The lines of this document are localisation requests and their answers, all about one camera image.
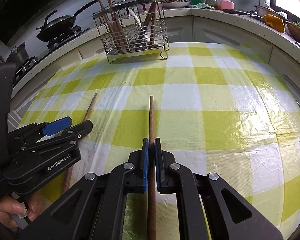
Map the black wok with lid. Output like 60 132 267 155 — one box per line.
37 0 99 42

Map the black gas stove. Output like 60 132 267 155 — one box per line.
13 25 91 87

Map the green white checkered tablecloth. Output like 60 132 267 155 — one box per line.
21 43 300 239

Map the black handled knife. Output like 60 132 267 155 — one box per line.
222 9 265 22

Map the teal dish cloth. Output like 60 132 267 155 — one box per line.
190 3 215 10

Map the white ceramic spoon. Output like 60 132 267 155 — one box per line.
127 8 150 47

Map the pink plastic cup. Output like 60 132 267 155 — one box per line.
219 0 235 10

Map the person's left hand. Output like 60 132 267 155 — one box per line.
0 191 51 229

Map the steel wire utensil caddy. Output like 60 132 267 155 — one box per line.
93 0 170 63

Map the plate of chopsticks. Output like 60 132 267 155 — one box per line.
162 1 190 9

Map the orange sponge cloth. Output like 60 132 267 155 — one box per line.
263 14 285 33

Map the steel mixing bowl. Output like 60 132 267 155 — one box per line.
254 5 287 23

